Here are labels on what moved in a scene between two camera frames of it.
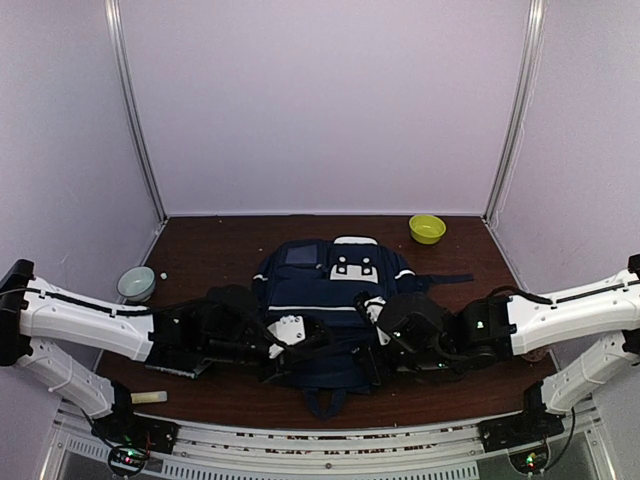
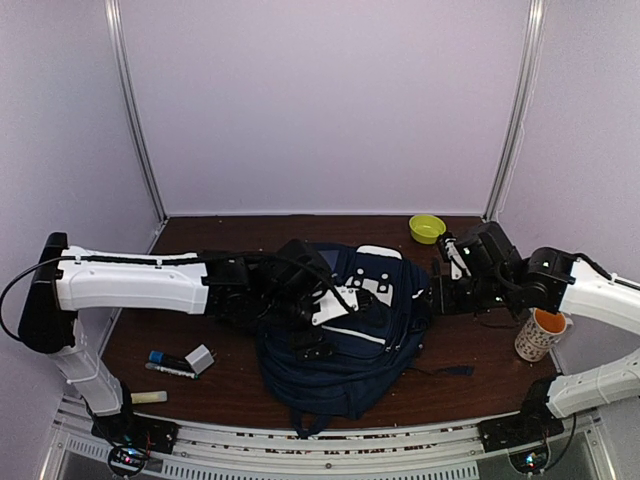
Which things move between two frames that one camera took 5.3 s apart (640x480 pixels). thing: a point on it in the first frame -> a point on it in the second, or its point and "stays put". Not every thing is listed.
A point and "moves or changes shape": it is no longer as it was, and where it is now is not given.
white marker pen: [172, 371] stays put
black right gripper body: [385, 371] -> [451, 303]
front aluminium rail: [580, 447] stays put
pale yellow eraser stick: [151, 396] stays put
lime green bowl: [426, 229] stays put
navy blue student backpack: [309, 293] moves or changes shape
